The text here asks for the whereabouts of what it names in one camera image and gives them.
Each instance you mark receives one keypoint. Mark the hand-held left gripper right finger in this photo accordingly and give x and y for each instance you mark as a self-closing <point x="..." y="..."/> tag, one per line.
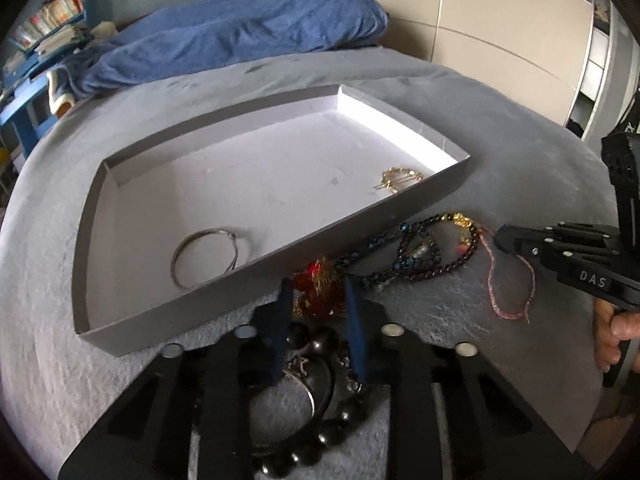
<point x="357" y="332"/>

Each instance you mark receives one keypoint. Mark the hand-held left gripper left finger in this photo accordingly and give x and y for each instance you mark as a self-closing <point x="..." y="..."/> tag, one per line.
<point x="277" y="332"/>

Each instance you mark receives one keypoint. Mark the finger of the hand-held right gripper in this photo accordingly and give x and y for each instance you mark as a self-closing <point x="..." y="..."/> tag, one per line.
<point x="580" y="232"/>
<point x="515" y="242"/>

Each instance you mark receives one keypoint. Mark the red and gold tassel ornament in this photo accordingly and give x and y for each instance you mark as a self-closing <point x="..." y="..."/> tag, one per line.
<point x="320" y="285"/>

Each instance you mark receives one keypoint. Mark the silver bangle with star charm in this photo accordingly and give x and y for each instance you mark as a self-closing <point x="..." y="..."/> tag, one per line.
<point x="312" y="400"/>

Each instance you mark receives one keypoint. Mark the grey cardboard tray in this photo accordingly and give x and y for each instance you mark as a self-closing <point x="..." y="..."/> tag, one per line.
<point x="280" y="160"/>

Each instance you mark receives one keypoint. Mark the person's right hand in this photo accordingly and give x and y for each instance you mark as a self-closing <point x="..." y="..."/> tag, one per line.
<point x="627" y="327"/>

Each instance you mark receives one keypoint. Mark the grey bed sheet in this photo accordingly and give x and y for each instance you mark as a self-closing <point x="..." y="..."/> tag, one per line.
<point x="500" y="135"/>

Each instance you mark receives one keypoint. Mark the thin silver bangle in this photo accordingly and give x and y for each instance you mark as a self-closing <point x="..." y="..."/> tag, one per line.
<point x="174" y="265"/>

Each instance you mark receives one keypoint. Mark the gold hair clip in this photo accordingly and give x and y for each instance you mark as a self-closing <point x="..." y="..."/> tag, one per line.
<point x="395" y="176"/>

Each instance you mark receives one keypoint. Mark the beige wardrobe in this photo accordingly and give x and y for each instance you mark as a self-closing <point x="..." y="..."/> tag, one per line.
<point x="500" y="20"/>

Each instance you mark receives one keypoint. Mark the blue blanket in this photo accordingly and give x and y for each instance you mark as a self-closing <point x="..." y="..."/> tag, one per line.
<point x="225" y="30"/>

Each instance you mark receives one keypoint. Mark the cream fleece cloth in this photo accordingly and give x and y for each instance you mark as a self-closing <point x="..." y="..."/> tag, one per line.
<point x="60" y="90"/>

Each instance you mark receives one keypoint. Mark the blue desk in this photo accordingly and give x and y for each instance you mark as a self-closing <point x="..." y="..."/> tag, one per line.
<point x="20" y="110"/>

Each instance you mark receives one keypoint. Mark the stack of papers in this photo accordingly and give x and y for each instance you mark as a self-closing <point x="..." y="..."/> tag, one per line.
<point x="65" y="37"/>

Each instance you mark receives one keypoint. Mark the row of books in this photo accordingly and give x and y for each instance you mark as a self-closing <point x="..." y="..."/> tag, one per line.
<point x="55" y="12"/>

